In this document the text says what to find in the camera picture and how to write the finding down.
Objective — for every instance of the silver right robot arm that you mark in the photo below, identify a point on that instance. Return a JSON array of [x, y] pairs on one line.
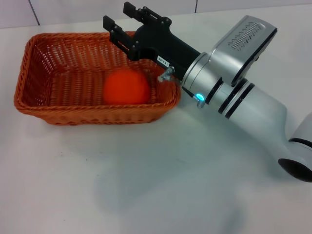
[[256, 112]]

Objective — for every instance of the orange toy pear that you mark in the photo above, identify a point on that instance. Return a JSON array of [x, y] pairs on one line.
[[125, 87]]

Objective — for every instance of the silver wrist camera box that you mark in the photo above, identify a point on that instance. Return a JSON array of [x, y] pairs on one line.
[[243, 44]]

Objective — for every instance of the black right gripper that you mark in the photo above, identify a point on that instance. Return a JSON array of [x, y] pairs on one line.
[[163, 46]]

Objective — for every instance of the orange woven plastic basket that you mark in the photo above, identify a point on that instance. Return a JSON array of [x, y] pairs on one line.
[[73, 107]]

